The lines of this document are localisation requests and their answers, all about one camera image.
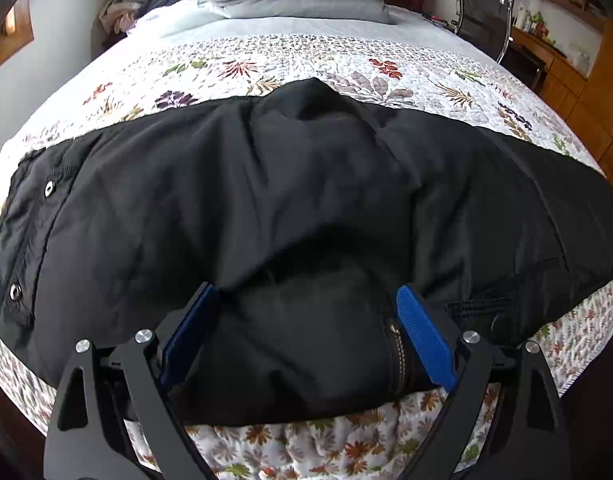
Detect pile of clothes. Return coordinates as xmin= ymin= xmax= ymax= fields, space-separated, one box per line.
xmin=99 ymin=0 xmax=160 ymax=36

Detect light blue bedsheet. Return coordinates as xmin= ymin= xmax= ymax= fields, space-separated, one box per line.
xmin=126 ymin=0 xmax=487 ymax=61

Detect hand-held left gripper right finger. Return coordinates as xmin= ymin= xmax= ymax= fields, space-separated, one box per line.
xmin=394 ymin=284 xmax=572 ymax=480

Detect floral quilt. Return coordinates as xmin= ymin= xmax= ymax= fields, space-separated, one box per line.
xmin=0 ymin=32 xmax=613 ymax=480

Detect black office chair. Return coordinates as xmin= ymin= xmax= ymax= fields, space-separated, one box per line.
xmin=454 ymin=0 xmax=547 ymax=91

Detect grey pillow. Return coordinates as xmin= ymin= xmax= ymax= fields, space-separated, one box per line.
xmin=196 ymin=0 xmax=392 ymax=25

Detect green and red ornament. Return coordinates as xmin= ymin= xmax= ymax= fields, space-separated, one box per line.
xmin=531 ymin=10 xmax=557 ymax=43

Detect arched wooden window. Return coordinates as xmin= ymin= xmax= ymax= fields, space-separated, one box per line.
xmin=0 ymin=0 xmax=34 ymax=56

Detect wooden desk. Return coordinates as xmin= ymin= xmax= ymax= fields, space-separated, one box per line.
xmin=509 ymin=25 xmax=613 ymax=181

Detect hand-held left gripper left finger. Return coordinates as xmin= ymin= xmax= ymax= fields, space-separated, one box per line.
xmin=43 ymin=281 xmax=222 ymax=480

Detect black pants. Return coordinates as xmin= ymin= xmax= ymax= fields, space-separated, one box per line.
xmin=0 ymin=77 xmax=613 ymax=426

